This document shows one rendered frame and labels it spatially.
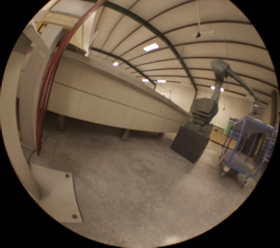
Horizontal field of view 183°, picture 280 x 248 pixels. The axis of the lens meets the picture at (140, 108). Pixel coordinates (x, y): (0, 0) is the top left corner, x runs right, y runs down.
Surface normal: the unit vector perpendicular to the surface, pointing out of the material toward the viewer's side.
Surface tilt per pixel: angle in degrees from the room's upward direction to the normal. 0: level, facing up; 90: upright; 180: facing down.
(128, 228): 0
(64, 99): 90
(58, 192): 0
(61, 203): 0
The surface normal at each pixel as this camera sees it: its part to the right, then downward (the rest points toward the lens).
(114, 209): 0.36, -0.93
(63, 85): 0.56, 0.26
